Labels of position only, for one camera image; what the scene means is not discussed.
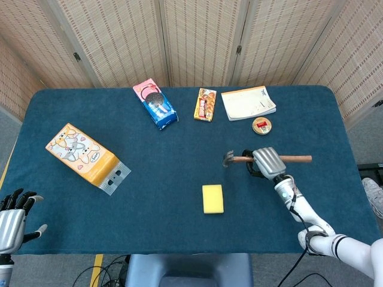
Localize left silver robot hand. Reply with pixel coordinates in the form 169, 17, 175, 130
0, 188, 48, 255

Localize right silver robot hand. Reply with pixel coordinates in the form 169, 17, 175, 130
241, 146, 287, 181

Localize wooden handle claw hammer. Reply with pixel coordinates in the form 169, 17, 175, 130
223, 150, 313, 169

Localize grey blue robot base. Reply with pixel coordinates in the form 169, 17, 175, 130
124, 253, 254, 287

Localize yellow rectangular sponge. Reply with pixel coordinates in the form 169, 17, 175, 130
202, 184, 225, 215

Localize round gold tin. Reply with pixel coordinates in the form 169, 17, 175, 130
251, 117, 273, 136

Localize white paper notepad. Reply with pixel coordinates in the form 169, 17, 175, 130
221, 86, 277, 122

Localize yellow red snack box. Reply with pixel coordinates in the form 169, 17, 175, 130
193, 87, 217, 123

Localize yellow cartoon tissue pack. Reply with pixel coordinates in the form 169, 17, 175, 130
45, 123, 132, 196

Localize yellow floor tape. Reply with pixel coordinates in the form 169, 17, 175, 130
90, 254, 104, 287

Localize blue table cloth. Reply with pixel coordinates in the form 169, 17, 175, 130
0, 85, 378, 255

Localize black equipment base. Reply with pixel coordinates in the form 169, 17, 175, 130
357, 162, 383, 184

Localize white sneaker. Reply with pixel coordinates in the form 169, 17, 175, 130
361, 177, 383, 219

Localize blue cookie box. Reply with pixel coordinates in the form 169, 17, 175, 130
132, 78, 180, 131

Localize woven folding screen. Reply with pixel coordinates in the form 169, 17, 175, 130
0, 0, 383, 132

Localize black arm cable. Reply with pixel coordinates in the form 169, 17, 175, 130
276, 178, 330, 287

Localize black floor cables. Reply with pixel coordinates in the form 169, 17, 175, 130
71, 254, 131, 287

